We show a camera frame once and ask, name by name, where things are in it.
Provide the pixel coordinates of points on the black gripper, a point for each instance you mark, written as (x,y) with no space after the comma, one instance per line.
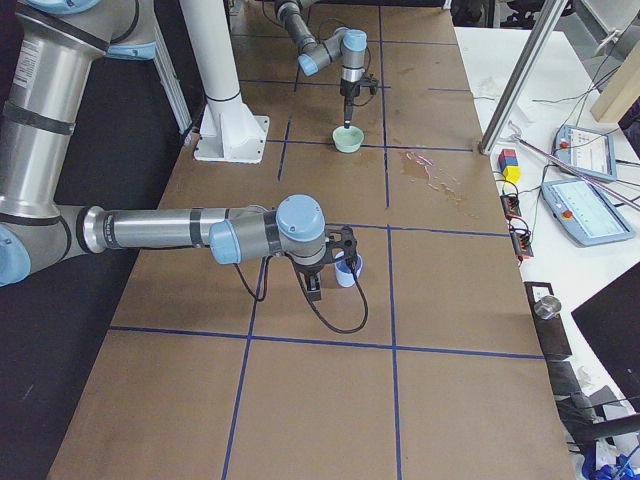
(348,91)
(308,273)

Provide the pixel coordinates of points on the mint green bowl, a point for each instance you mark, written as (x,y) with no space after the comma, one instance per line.
(348,140)

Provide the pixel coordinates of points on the blue plastic cup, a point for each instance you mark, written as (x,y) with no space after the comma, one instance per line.
(343,274)

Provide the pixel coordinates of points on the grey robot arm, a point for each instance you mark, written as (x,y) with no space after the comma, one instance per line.
(314,54)
(77,183)

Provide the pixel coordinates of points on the red blue yellow blocks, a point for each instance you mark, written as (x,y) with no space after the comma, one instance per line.
(509,165)

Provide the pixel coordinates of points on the reacher grabber stick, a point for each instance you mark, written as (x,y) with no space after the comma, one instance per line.
(516,136)

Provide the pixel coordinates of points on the small metal cup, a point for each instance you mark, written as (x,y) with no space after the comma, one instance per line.
(547,307)

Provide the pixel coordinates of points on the far teach pendant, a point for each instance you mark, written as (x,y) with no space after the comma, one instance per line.
(590,151)

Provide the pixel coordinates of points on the teach pendant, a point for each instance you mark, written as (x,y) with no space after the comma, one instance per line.
(585,213)
(590,151)

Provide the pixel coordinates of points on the near teach pendant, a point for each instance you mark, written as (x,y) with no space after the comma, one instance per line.
(585,213)

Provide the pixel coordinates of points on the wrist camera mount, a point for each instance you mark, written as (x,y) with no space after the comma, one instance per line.
(370,82)
(341,245)

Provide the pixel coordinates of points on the white camera mast post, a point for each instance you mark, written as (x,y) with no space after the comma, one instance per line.
(229,131)

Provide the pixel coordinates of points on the aluminium frame post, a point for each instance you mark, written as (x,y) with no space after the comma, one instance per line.
(533,48)

